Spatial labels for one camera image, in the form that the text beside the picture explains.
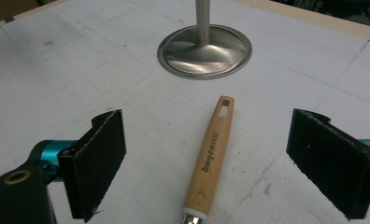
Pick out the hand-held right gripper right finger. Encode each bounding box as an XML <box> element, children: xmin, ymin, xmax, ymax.
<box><xmin>286</xmin><ymin>107</ymin><xmax>370</xmax><ymax>220</ymax></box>

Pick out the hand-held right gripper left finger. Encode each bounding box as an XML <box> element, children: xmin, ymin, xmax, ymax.
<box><xmin>29</xmin><ymin>108</ymin><xmax>127</xmax><ymax>224</ymax></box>

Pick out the wooden-handled kitchen utensil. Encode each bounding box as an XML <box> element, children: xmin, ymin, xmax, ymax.
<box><xmin>181</xmin><ymin>95</ymin><xmax>235</xmax><ymax>224</ymax></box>

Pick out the silver metal stand base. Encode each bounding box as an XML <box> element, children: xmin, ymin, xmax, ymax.
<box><xmin>156</xmin><ymin>0</ymin><xmax>253</xmax><ymax>80</ymax></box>

